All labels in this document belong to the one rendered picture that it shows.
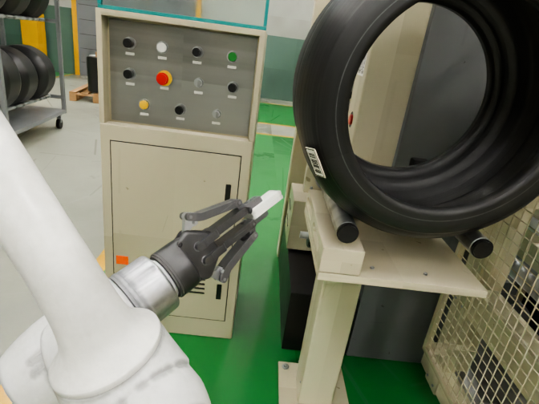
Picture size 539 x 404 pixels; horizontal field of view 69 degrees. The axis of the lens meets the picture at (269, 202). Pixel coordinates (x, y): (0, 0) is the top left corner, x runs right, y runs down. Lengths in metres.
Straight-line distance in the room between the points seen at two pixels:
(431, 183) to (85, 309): 0.90
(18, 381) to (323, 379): 1.19
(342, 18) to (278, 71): 8.97
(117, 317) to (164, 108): 1.19
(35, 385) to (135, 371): 0.17
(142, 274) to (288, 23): 9.27
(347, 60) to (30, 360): 0.61
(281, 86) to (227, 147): 8.31
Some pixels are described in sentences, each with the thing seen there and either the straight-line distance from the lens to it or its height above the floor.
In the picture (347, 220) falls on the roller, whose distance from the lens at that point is 0.82.
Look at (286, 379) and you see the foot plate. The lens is 1.72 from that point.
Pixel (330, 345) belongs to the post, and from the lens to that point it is 1.47.
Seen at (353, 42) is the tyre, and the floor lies 1.25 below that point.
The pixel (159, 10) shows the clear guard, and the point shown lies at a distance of 1.46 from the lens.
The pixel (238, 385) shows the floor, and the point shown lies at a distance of 1.68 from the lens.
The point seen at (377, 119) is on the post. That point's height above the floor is 1.08.
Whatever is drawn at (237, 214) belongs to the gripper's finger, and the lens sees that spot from 0.62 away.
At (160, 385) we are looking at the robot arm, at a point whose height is 0.96.
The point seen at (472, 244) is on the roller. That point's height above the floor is 0.91.
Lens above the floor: 1.23
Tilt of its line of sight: 22 degrees down
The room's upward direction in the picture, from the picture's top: 8 degrees clockwise
